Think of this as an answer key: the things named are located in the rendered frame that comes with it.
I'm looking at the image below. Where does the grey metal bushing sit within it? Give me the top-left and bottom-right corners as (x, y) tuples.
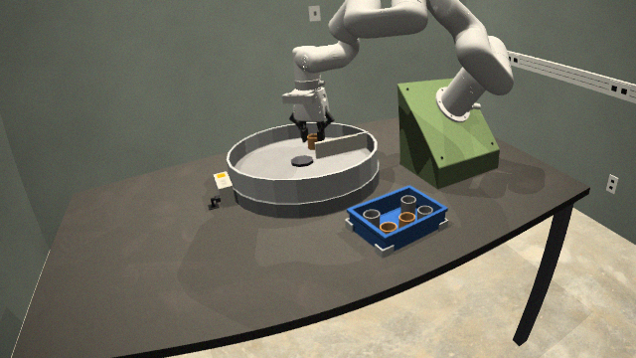
(417, 206), (433, 220)
(363, 210), (380, 229)
(400, 196), (416, 214)

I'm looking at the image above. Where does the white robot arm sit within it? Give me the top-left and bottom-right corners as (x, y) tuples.
(282, 0), (514, 122)

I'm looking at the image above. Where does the blue tray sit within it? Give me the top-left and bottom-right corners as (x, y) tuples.
(347, 185), (448, 251)

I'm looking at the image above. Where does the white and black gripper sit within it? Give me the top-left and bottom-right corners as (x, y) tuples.
(289, 88), (334, 143)

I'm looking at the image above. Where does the bronze bushing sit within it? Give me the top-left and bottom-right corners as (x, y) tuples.
(398, 213), (415, 229)
(380, 222), (397, 234)
(307, 134), (318, 150)

